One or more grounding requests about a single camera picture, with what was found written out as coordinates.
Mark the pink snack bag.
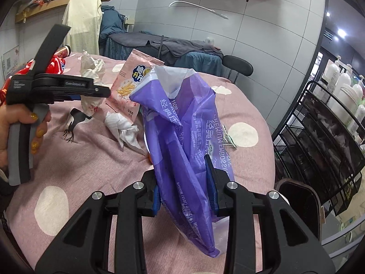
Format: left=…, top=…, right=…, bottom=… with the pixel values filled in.
left=106, top=49, right=164, bottom=123

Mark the purple plastic snack bag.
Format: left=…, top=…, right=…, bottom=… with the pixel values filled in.
left=130, top=66, right=234, bottom=257

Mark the dark brown trash bin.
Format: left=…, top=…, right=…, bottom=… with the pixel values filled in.
left=275, top=178, right=323, bottom=241

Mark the person's left hand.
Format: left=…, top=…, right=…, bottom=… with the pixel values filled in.
left=1, top=104, right=51, bottom=171

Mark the red patterned cloth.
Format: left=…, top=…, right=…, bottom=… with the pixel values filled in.
left=1, top=45, right=71, bottom=105

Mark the crumpled white paper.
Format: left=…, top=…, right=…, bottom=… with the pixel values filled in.
left=79, top=50, right=105, bottom=116

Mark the pink polka dot bedspread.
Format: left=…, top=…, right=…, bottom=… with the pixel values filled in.
left=5, top=74, right=275, bottom=273

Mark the cream cloth covered chair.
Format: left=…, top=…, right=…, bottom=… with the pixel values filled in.
left=62, top=0, right=103, bottom=55

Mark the crumpled white tissue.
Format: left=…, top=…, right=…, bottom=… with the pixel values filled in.
left=104, top=113, right=144, bottom=154

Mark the massage bed with blue covers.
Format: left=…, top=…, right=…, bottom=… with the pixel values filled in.
left=99, top=5, right=223, bottom=76

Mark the large white tub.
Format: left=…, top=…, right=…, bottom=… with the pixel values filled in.
left=330, top=84, right=360, bottom=123

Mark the white pump bottle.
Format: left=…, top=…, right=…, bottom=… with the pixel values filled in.
left=322, top=56, right=341, bottom=92

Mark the black round stool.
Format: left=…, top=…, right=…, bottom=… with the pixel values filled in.
left=222, top=55, right=254, bottom=84

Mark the black wire shelf cart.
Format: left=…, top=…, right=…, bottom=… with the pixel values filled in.
left=273, top=80, right=364, bottom=216

